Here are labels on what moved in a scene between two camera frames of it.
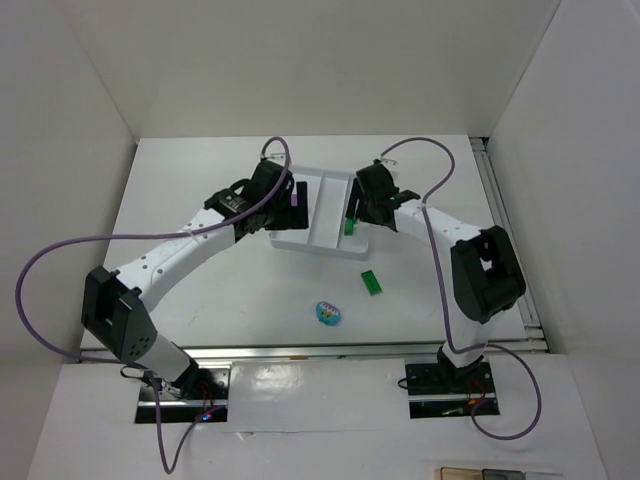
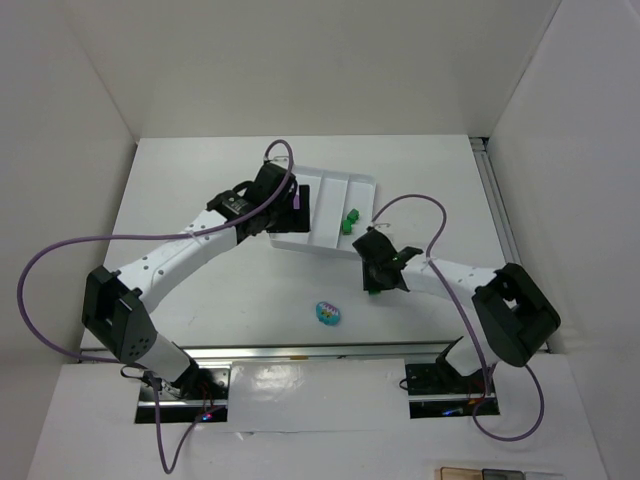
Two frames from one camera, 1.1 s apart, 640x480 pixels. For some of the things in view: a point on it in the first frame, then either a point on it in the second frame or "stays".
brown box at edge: [460, 473] stays
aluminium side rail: [528, 310] stays
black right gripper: [360, 201] to [376, 276]
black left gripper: [291, 210] stays
